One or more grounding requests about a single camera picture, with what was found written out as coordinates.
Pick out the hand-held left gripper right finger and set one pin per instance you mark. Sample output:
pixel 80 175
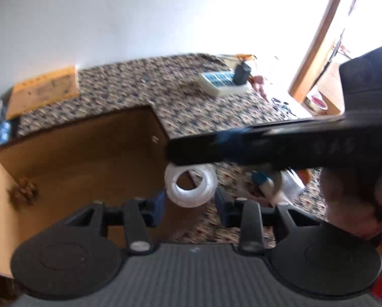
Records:
pixel 221 208

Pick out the brown cardboard box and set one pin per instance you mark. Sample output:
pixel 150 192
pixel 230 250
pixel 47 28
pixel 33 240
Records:
pixel 82 153

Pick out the red bowl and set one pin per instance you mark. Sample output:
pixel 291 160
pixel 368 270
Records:
pixel 317 100

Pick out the person's right hand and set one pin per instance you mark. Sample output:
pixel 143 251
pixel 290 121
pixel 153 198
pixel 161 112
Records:
pixel 347 198

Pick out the white bottle with teal cap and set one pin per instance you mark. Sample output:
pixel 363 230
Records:
pixel 269 187

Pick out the large pine cone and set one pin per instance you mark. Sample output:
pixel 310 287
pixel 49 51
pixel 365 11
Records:
pixel 23 192

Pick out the white power strip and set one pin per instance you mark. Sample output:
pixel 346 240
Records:
pixel 216 85

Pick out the translucent white tape roll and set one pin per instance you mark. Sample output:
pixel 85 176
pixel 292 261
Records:
pixel 191 200

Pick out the small orange item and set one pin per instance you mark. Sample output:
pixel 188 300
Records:
pixel 305 175

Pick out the wooden door frame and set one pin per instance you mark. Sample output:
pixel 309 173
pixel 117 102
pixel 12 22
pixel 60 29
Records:
pixel 318 38

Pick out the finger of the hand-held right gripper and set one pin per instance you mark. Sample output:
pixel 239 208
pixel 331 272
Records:
pixel 210 148

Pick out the black power adapter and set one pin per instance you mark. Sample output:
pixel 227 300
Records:
pixel 242 73

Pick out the yellow book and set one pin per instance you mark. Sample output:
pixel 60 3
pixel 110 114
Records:
pixel 40 89

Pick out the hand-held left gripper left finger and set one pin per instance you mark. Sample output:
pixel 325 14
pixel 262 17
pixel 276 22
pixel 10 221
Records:
pixel 160 204

